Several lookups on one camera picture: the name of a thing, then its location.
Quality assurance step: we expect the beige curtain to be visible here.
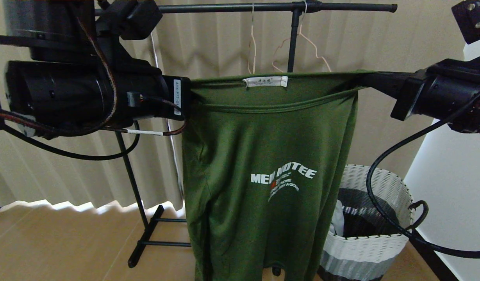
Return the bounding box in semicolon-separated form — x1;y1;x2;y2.
0;0;465;211

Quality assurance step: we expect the black clothes rack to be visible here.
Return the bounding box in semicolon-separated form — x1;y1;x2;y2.
95;1;398;277

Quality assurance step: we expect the pale grey garment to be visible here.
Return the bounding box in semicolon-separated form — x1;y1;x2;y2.
329;199;345;237

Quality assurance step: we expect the white laundry basket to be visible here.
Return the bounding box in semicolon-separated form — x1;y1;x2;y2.
318;164;430;281

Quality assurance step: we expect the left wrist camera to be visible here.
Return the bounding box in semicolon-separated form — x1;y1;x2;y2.
95;0;163;41

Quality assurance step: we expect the pink clothes hanger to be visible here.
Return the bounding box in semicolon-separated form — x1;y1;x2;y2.
248;4;258;75
272;4;332;73

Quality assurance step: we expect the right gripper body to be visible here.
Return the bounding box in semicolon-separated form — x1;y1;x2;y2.
390;59;480;121

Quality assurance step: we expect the green printed shirt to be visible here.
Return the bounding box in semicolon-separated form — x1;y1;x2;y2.
181;70;375;281

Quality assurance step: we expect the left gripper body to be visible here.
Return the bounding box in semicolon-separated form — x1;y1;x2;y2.
5;59;191;135

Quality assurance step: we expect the black cable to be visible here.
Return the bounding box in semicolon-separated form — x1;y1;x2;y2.
0;121;141;161
366;84;480;259

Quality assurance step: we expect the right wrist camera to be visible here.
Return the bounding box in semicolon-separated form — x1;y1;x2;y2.
452;0;480;44

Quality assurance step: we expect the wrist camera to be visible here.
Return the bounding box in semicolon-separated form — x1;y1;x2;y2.
95;0;163;41
452;0;480;44

